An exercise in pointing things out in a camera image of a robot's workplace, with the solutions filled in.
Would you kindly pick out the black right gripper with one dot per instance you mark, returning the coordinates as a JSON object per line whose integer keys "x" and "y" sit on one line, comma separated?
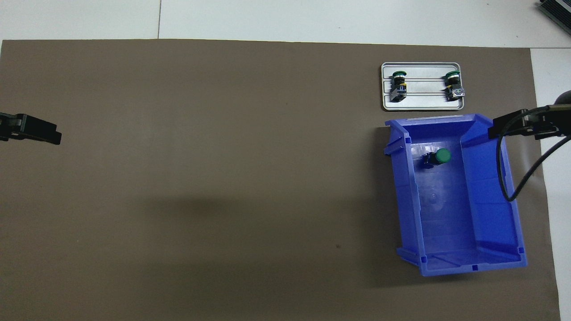
{"x": 553, "y": 125}

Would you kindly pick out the green push button switch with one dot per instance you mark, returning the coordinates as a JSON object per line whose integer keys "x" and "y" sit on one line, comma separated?
{"x": 442, "y": 155}

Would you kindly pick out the green button with silver label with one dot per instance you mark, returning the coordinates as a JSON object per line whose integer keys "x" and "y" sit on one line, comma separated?
{"x": 454, "y": 82}

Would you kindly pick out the green button with yellow mark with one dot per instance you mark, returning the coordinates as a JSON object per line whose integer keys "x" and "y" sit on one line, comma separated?
{"x": 399, "y": 84}

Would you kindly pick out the grey metal tray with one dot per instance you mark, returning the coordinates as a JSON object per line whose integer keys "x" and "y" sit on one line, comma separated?
{"x": 424, "y": 102}

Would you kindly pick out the blue plastic storage bin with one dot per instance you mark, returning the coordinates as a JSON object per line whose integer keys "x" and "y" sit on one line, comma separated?
{"x": 446, "y": 214}

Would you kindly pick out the dark grey device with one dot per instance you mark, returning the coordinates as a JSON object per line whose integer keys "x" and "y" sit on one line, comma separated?
{"x": 557, "y": 11}

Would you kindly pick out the brown table mat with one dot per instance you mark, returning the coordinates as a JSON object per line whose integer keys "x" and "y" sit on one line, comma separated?
{"x": 200, "y": 178}

